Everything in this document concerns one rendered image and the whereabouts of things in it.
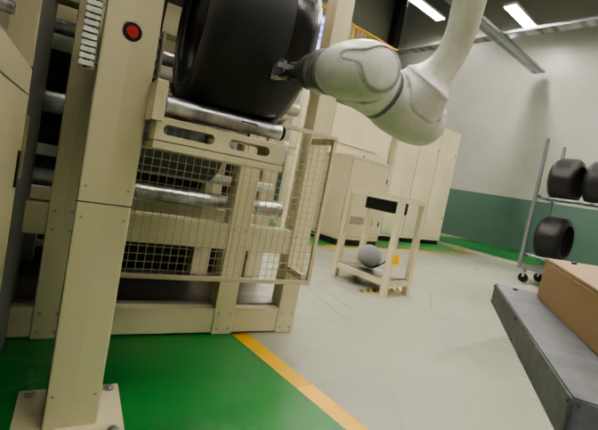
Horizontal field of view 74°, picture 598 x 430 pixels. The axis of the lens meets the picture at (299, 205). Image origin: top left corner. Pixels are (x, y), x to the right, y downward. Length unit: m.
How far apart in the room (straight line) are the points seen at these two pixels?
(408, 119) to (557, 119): 11.67
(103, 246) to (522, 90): 12.41
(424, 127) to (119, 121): 0.75
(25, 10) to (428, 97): 0.81
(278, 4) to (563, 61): 12.02
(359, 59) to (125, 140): 0.67
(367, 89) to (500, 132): 12.21
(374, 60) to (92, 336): 0.98
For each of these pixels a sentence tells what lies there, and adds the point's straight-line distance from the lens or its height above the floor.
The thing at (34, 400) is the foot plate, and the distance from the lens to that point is 1.48.
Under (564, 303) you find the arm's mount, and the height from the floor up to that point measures 0.67.
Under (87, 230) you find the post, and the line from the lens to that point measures 1.15.
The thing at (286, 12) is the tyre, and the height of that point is 1.17.
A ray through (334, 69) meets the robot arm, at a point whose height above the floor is 0.97.
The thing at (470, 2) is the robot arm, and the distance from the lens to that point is 0.80.
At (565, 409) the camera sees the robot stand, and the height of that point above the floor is 0.64.
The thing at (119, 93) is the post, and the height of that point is 0.91.
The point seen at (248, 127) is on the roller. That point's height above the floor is 0.89.
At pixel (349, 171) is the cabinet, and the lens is 5.43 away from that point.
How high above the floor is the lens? 0.77
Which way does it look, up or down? 4 degrees down
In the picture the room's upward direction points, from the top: 11 degrees clockwise
